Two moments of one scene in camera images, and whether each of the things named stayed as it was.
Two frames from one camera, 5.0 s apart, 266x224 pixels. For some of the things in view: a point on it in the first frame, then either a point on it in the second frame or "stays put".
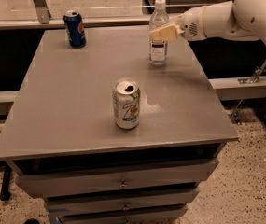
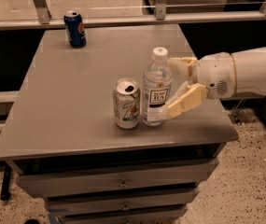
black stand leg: [5, 193] stays put
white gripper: [190, 26] to [214, 72]
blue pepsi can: [76, 29] stays put
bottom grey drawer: [151, 216] stays put
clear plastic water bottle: [158, 53] to [157, 88]
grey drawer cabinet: [62, 135] stays put
